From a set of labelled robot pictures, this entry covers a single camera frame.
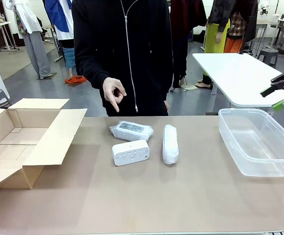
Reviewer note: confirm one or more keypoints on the blue denim garment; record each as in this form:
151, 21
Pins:
69, 58

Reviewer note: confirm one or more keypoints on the white shirt on mannequin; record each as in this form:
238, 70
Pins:
28, 17

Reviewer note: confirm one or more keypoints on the person's right forearm black sleeve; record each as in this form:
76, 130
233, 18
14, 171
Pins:
90, 71

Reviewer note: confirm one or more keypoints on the yellow apron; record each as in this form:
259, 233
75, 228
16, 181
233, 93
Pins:
212, 36

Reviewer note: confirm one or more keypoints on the dark red garment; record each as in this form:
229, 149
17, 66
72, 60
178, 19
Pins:
185, 24

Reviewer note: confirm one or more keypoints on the person's right hand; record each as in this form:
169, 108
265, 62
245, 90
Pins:
112, 89

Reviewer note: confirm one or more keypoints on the bubble-wrapped clock all white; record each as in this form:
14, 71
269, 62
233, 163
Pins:
170, 147

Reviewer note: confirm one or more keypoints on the plaid shirt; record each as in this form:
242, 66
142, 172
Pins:
237, 25

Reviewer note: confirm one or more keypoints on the orange cloth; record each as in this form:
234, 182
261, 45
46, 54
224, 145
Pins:
74, 80

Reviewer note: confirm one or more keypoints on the person in black zip hoodie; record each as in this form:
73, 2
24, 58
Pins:
144, 49

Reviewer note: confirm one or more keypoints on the unwrapped white digital clock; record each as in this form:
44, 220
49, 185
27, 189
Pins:
129, 154

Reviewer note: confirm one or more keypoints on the clear plastic storage bin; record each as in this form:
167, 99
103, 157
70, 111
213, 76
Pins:
254, 147

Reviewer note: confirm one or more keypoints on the blue and white jacket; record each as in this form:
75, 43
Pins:
61, 19

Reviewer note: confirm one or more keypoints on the orange trousers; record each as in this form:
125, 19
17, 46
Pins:
233, 46

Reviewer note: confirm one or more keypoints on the black jacket on mannequin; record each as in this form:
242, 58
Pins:
220, 12

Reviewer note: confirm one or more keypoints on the white side table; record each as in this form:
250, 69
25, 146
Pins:
242, 78

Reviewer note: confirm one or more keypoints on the open brown cardboard box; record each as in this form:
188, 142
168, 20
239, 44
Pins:
53, 147

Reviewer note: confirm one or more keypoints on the bubble-wrapped clock with dark face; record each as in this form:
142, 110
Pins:
132, 135

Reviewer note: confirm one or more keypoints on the person's left hand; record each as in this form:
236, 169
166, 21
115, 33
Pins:
166, 105

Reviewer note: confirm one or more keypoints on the grey trousers on mannequin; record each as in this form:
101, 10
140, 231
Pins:
37, 54

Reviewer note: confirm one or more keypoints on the white background workbench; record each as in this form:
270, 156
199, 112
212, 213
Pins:
266, 23

